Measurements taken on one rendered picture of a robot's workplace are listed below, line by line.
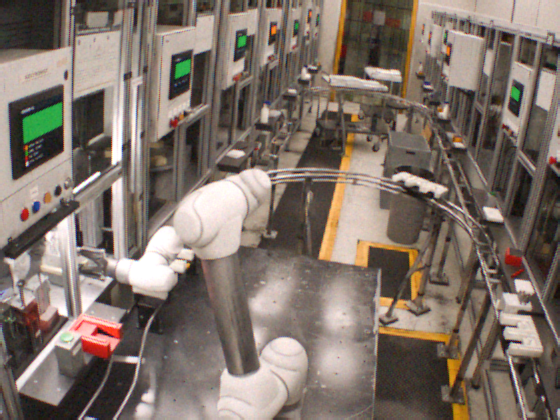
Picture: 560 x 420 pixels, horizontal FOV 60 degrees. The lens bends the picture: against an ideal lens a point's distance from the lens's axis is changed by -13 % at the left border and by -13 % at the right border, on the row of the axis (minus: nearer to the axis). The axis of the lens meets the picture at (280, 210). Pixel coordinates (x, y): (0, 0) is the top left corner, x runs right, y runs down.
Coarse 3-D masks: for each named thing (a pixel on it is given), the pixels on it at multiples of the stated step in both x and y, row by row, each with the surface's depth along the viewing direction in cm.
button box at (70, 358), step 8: (80, 336) 149; (56, 344) 143; (64, 344) 144; (72, 344) 145; (80, 344) 149; (56, 352) 144; (64, 352) 144; (72, 352) 144; (80, 352) 150; (64, 360) 145; (72, 360) 145; (80, 360) 150; (64, 368) 146; (72, 368) 146; (80, 368) 151; (72, 376) 147
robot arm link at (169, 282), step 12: (156, 252) 191; (132, 264) 187; (144, 264) 186; (156, 264) 187; (168, 264) 194; (132, 276) 185; (144, 276) 184; (156, 276) 184; (168, 276) 185; (144, 288) 186; (156, 288) 185; (168, 288) 186
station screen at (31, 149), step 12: (60, 96) 136; (36, 108) 125; (48, 108) 131; (48, 132) 133; (60, 132) 140; (24, 144) 123; (36, 144) 128; (48, 144) 134; (60, 144) 141; (24, 156) 124; (36, 156) 129; (24, 168) 125
